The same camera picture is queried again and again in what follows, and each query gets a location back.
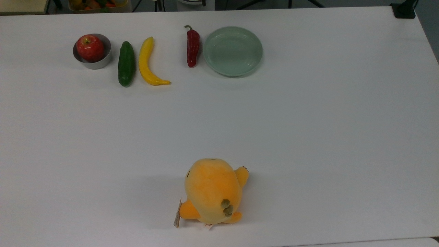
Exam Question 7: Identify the yellow banana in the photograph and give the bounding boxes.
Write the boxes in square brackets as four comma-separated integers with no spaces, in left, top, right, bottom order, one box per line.
[139,36,171,86]

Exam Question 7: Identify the red apple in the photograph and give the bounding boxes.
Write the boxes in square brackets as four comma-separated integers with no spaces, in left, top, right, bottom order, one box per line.
[76,34,105,62]

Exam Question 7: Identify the green cucumber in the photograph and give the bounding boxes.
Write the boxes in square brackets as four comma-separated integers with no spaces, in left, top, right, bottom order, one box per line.
[118,41,136,87]

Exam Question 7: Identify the wooden side table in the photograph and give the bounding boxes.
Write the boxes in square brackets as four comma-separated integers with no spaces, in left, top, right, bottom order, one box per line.
[0,0,49,15]

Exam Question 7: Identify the clear box of toy fruit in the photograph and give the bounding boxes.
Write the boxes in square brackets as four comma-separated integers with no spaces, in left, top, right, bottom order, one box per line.
[68,0,133,14]

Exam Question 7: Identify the round metal bowl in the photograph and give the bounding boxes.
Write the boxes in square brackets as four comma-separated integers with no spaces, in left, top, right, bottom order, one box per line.
[72,33,112,70]

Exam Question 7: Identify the black table clamp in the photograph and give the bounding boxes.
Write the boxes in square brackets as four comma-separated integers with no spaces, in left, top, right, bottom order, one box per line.
[390,0,418,19]

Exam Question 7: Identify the pale green plate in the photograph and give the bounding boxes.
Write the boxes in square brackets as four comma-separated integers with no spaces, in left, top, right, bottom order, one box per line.
[203,26,264,77]

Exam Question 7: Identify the orange plush toy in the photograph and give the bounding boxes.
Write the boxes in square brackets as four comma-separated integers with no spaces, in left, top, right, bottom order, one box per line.
[173,158,250,229]

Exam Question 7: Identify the black tripod legs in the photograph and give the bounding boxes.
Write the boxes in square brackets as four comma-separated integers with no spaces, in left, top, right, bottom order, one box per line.
[236,0,325,10]

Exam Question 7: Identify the red chili pepper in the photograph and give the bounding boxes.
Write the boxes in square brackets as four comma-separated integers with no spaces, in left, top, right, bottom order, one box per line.
[184,25,201,68]

